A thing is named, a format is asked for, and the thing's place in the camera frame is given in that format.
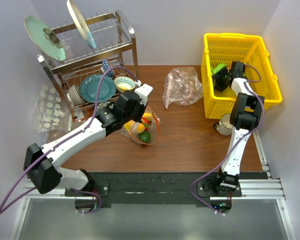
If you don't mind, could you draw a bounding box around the green toy vegetable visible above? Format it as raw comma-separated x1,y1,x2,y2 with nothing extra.
211,63,227,75

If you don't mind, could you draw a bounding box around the yellow toy banana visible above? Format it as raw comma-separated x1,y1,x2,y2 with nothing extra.
142,112,153,126

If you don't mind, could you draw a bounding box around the red toy tomato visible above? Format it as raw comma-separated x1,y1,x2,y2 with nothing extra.
142,118,149,128

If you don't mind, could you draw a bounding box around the clear zip top bag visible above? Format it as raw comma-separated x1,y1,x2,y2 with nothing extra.
119,106,160,146

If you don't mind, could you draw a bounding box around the dark green toy lime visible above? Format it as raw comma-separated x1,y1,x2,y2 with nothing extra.
138,130,151,144

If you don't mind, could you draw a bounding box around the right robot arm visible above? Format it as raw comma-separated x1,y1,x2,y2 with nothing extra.
210,61,265,197

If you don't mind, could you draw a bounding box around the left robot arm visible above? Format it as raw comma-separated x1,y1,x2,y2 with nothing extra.
23,88,149,196

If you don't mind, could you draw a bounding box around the crumpled pink printed bag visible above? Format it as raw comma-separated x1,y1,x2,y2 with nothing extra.
162,66,204,110

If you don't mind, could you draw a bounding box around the polka dot plastic bag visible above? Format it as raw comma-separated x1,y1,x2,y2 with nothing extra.
29,83,91,148

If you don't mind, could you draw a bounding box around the yellow inside patterned bowl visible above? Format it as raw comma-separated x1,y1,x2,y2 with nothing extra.
114,76,136,93

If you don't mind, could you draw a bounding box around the yellow plastic basket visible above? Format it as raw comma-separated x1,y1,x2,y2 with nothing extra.
201,33,283,119

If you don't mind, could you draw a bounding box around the teal scalloped plate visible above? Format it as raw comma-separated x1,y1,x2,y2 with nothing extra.
79,74,117,103

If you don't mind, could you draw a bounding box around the blue zigzag bowl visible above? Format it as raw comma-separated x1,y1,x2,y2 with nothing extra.
101,58,115,79

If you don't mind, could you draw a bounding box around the metal dish rack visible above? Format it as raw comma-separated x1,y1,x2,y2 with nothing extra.
37,10,140,118

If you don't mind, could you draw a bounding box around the white enamel mug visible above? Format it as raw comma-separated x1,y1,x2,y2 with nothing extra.
213,114,233,136

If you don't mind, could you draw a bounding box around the grey patterned bowl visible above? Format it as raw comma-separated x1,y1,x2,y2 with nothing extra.
66,84,85,106

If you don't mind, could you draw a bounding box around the mint green flower plate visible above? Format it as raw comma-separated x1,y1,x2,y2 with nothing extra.
24,16,67,62

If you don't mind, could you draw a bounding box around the beige and blue plate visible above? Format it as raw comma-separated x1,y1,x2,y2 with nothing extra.
66,0,96,50

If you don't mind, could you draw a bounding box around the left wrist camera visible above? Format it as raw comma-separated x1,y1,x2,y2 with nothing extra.
134,84,154,106

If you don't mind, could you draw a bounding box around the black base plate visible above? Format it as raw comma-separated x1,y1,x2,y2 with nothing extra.
64,171,243,210

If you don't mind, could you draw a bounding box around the aluminium frame rail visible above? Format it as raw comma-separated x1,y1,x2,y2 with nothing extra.
10,143,296,240

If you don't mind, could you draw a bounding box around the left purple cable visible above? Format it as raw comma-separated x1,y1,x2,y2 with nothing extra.
0,66,142,215

